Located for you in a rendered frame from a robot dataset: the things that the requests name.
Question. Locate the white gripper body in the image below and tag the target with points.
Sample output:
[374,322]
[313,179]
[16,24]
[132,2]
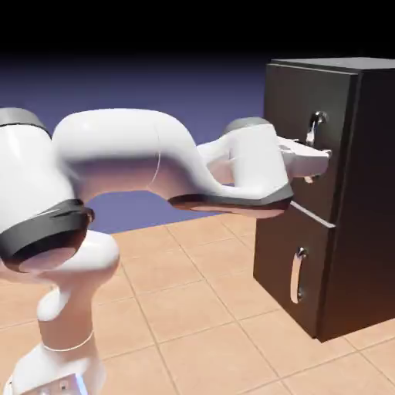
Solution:
[308,160]

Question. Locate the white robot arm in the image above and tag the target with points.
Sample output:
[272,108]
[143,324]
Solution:
[123,148]

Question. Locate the dark cabinet door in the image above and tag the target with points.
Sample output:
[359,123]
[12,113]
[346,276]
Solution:
[277,262]
[296,101]

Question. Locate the dark wooden cabinet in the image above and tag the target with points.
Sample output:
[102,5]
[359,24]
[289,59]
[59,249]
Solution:
[364,200]

